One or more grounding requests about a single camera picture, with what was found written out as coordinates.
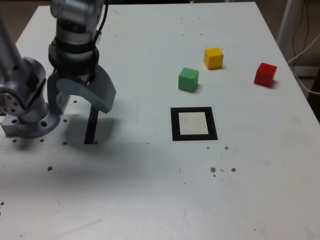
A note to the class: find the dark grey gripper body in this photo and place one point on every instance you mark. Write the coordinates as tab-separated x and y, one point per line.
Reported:
75	73

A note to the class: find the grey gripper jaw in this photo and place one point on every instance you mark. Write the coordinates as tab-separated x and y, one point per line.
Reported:
56	102
100	92

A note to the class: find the black tape strip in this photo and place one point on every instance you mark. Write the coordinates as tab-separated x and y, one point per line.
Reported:
90	130

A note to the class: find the yellow cube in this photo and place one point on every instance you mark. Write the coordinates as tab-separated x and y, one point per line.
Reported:
213	60

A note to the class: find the green cube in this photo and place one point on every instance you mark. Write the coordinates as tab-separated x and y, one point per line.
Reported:
187	80

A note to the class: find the white slanted post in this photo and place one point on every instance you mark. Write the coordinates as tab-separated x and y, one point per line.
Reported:
287	20

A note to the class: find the red cube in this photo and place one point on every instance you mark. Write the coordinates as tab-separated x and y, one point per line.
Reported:
264	75

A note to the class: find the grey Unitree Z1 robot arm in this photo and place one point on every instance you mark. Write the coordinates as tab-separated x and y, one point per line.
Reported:
32	67

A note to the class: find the black tape square outline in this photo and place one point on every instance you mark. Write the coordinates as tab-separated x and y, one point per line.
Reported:
175	125

